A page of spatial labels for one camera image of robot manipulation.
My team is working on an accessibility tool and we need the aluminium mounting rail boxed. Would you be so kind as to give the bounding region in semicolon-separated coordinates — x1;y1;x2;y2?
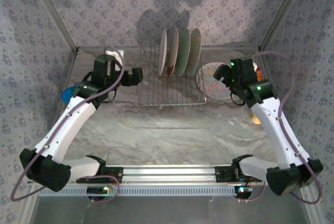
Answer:
28;164;313;185

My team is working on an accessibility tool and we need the controller board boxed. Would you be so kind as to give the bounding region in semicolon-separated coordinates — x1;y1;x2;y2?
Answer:
87;186;110;200
234;185;253;199

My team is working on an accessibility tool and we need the green striped plate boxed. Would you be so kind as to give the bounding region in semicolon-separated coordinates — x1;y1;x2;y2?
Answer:
176;27;192;77

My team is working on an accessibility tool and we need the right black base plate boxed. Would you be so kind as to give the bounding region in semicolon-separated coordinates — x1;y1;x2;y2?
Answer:
214;166;263;183

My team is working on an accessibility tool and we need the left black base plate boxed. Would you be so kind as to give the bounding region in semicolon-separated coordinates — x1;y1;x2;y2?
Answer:
76;166;124;184

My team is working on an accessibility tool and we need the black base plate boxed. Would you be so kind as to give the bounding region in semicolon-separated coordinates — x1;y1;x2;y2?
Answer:
76;166;124;184
214;166;263;183

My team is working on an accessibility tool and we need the wire dish rack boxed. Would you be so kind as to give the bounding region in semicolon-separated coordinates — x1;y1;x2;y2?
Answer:
135;29;208;107

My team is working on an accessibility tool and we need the pink red blue plate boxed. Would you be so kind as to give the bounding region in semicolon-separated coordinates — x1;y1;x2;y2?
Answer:
166;27;180;76

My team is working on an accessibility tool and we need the grey metal panel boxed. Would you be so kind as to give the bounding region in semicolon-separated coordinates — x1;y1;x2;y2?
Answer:
33;195;311;224

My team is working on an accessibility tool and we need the speckled multicolour plate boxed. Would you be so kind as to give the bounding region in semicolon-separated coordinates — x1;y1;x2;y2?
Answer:
196;62;234;100
186;28;202;77

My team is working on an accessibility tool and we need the blue plaid plate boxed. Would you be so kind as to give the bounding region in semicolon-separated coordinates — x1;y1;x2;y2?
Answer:
158;28;168;76

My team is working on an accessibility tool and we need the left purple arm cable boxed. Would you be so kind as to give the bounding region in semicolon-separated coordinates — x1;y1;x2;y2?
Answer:
10;47;126;204

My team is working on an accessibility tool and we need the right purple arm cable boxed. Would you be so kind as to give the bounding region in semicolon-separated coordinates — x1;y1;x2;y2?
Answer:
238;51;323;205

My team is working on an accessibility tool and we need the aluminium frame post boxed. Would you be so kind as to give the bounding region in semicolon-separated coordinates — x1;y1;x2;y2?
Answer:
26;0;79;52
258;0;311;52

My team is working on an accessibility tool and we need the grey slotted cable duct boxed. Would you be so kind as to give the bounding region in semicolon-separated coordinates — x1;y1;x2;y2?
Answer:
38;184;240;197

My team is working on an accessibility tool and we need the left controller board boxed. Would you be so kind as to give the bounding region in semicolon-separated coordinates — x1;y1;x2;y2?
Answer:
87;186;110;200

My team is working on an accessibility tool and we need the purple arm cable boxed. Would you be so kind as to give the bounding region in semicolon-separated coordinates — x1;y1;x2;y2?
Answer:
10;47;126;204
238;51;323;205

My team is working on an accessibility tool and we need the right controller board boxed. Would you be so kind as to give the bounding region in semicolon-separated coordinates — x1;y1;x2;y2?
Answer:
234;185;253;199

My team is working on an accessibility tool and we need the yellow tin can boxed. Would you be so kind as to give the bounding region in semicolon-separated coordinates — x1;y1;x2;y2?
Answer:
250;111;261;125

